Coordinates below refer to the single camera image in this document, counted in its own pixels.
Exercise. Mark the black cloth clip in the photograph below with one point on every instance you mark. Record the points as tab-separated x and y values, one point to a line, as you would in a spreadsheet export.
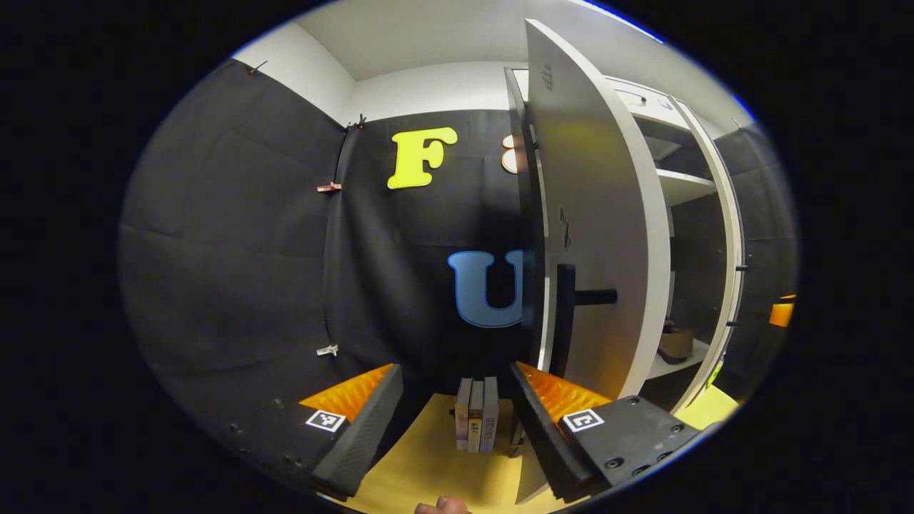
257	67
358	121

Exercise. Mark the white cabinet shelf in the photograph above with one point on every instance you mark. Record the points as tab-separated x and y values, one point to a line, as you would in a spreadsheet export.
682	187
675	370

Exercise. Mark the grey cabinet door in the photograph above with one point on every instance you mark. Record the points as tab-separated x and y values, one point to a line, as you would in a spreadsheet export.
728	214
607	214

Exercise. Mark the red cloth clip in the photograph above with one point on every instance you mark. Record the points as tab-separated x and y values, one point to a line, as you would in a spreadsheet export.
328	187

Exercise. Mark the brown felt shoe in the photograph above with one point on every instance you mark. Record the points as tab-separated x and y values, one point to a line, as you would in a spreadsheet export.
675	344

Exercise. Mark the white cloth clip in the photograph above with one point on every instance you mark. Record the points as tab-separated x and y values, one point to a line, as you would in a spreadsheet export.
327	350

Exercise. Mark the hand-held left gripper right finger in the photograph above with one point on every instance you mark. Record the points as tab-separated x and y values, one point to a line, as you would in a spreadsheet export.
543	435

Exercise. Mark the beige cabinet drawer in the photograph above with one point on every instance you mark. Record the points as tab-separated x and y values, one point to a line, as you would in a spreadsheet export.
643	111

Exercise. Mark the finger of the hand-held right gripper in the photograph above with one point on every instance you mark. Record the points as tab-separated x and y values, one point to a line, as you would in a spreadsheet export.
782	314

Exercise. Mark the black backdrop cloth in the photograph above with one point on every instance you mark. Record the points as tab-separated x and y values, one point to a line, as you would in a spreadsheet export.
250	250
767	214

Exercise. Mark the grey shoe cabinet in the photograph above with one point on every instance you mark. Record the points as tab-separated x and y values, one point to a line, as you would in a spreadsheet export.
521	214

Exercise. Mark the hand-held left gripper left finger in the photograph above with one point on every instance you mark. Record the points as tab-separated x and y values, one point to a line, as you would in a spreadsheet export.
364	435

